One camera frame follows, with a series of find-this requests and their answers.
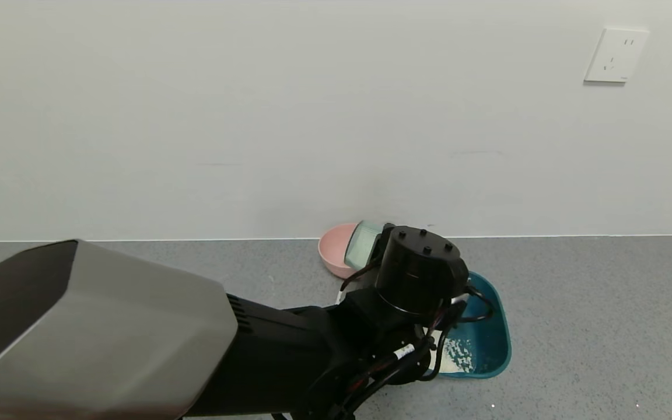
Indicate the ribbed clear plastic cup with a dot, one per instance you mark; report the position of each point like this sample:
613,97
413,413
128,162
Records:
362,245

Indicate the pink bowl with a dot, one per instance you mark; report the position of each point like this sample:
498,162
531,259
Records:
333,251

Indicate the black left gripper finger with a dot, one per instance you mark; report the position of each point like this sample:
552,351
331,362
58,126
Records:
384,239

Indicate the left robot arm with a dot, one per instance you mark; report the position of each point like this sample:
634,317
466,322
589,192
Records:
137,338

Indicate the teal square plastic basin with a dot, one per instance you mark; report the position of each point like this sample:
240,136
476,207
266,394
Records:
490,332

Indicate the white wall socket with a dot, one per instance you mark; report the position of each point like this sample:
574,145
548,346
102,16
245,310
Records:
616,55

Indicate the pale yellow powder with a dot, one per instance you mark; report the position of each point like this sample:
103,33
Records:
458,356

